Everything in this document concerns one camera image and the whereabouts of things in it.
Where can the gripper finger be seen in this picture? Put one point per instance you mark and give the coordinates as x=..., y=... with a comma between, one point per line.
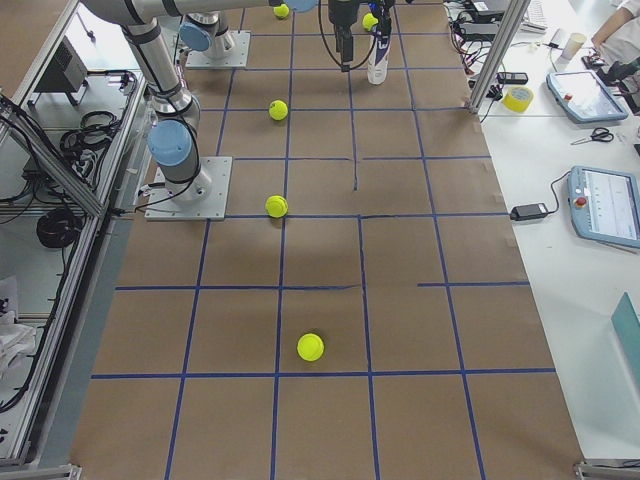
x=384, y=25
x=344, y=42

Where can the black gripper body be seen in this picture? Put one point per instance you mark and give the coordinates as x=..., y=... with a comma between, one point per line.
x=341, y=12

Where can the white tennis ball can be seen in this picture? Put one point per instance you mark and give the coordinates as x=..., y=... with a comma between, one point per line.
x=378, y=57

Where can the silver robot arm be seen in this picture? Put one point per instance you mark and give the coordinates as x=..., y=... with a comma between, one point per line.
x=210, y=30
x=138, y=22

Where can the yellow tennis ball near gripper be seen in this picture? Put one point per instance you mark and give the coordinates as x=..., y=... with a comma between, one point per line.
x=369, y=21

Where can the yellow tennis ball front left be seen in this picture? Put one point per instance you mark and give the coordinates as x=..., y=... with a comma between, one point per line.
x=281, y=11

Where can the yellow Roland Garros tennis ball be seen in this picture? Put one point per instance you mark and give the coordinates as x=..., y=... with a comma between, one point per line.
x=278, y=110

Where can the yellow tennis ball centre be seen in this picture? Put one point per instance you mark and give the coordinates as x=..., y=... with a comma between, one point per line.
x=276, y=206

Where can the yellow tape roll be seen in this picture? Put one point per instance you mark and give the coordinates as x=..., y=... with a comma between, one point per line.
x=518, y=99

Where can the paper cup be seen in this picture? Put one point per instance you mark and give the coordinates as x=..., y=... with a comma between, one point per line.
x=573, y=45

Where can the blue teach pendant far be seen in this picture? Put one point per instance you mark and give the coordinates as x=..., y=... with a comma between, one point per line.
x=584, y=97

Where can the blue teach pendant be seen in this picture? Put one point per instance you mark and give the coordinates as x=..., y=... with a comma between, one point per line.
x=584, y=97
x=604, y=205

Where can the black power adapter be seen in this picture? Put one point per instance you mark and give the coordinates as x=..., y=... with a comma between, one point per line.
x=526, y=212

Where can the black scissors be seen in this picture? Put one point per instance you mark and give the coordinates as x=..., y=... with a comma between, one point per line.
x=599, y=134

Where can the blue teach pendant near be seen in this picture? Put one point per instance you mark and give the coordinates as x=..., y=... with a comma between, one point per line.
x=604, y=205

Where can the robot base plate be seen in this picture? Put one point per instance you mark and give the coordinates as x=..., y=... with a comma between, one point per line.
x=237, y=59
x=206, y=197

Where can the aluminium frame post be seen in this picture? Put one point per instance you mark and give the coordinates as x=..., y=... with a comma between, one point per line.
x=509, y=26

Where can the yellow tennis ball near camera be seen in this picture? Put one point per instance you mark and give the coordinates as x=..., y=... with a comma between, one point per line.
x=310, y=347

